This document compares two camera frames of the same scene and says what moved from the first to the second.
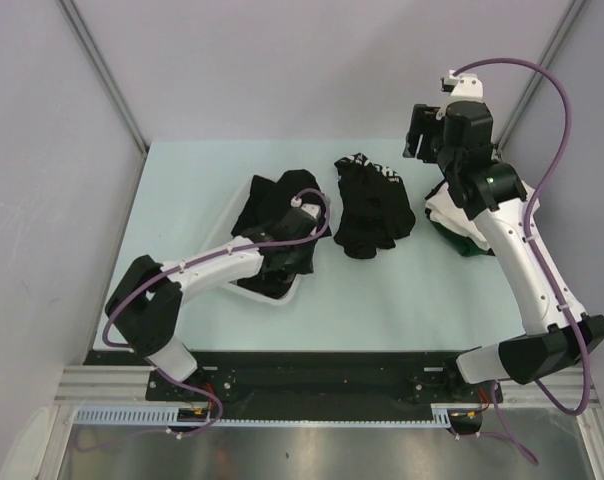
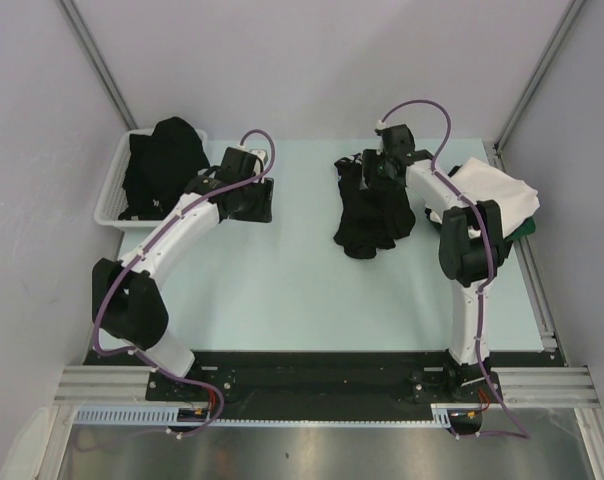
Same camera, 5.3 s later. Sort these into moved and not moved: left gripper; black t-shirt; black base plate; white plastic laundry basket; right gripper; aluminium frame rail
Moved: left gripper; right gripper; white plastic laundry basket
Not moved: aluminium frame rail; black t-shirt; black base plate
